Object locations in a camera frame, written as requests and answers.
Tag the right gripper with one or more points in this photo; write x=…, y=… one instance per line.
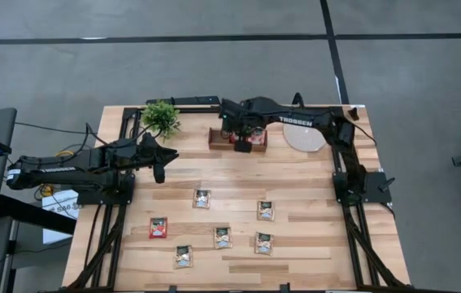
x=250, y=127

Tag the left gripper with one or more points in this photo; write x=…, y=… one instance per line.
x=149, y=152

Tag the orange tea packet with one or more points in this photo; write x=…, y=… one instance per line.
x=257, y=139

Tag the red tea packet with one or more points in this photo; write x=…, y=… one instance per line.
x=233, y=138
x=158, y=227

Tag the beige tea packet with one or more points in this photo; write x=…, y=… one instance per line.
x=183, y=256
x=266, y=211
x=222, y=237
x=201, y=199
x=263, y=243

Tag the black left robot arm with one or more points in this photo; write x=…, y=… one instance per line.
x=59, y=171

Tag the wooden tea box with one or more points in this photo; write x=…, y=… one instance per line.
x=216, y=142

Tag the potted green plant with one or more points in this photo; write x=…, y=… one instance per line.
x=161, y=116

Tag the round woven placemat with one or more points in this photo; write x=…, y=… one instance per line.
x=305, y=140

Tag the white paper sheet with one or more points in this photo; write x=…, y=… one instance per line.
x=61, y=211

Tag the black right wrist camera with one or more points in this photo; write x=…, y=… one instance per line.
x=243, y=145

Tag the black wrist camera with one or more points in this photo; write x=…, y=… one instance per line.
x=159, y=173
x=243, y=145

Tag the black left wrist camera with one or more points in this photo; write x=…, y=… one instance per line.
x=159, y=173

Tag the black table frame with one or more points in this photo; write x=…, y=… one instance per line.
x=118, y=260

